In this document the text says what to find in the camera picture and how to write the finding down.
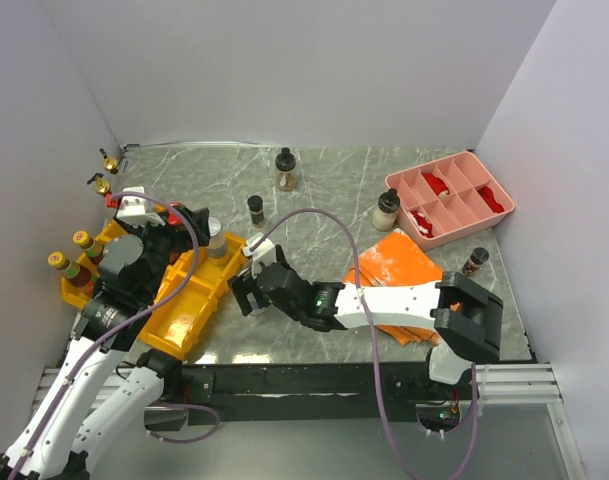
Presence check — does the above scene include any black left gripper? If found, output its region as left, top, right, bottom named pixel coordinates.
left=115, top=202, right=209, bottom=299

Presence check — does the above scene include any blue-label clear jar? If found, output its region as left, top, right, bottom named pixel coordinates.
left=206, top=216, right=230, bottom=266

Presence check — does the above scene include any tall oil bottle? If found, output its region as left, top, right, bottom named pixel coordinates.
left=86, top=173, right=113, bottom=200
left=99, top=148, right=121, bottom=175

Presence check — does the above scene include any green-label sauce bottle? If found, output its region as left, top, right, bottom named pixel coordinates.
left=48, top=251, right=96, bottom=295
left=73, top=230, right=104, bottom=265

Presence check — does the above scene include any white-lid jar edge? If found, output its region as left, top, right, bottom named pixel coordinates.
left=247, top=294, right=267, bottom=316

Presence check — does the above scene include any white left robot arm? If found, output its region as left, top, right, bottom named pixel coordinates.
left=0, top=197, right=210, bottom=479

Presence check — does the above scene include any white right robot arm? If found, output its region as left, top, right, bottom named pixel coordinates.
left=229, top=263, right=503, bottom=398

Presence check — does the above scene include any yellow compartment bin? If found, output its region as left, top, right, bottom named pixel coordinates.
left=59, top=221, right=246, bottom=361

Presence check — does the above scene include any black-cap spice shaker back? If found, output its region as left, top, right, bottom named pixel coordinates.
left=247, top=195, right=265, bottom=228

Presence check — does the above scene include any black-lid jar brown powder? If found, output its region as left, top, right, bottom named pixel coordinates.
left=274, top=147, right=297, bottom=192

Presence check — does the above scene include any orange tie-dye cloth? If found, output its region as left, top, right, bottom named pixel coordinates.
left=343, top=228, right=444, bottom=346

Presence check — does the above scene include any black-lid jar white powder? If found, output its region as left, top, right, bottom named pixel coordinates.
left=372, top=188, right=401, bottom=231

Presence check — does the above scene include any red sock in tray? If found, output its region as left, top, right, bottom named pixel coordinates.
left=410, top=210, right=434, bottom=239

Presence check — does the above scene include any red sock middle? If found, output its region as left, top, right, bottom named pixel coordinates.
left=422, top=173, right=450, bottom=198

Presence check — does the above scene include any pink compartment tray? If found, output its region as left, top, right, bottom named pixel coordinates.
left=385, top=151, right=515, bottom=251

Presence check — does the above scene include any spice shaker near right edge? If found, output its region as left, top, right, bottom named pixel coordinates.
left=461, top=247, right=490, bottom=277

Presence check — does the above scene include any red sock right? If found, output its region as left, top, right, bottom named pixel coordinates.
left=477, top=186, right=505, bottom=214

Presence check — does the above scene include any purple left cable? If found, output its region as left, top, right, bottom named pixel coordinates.
left=5, top=191, right=221, bottom=480

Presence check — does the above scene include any purple cable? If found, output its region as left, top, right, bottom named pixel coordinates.
left=248, top=207, right=480, bottom=480
left=5, top=191, right=221, bottom=480

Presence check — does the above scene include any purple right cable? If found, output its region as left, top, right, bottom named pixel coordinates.
left=248, top=207, right=480, bottom=480

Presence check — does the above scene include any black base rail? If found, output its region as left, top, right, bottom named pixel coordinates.
left=161, top=362, right=472, bottom=422

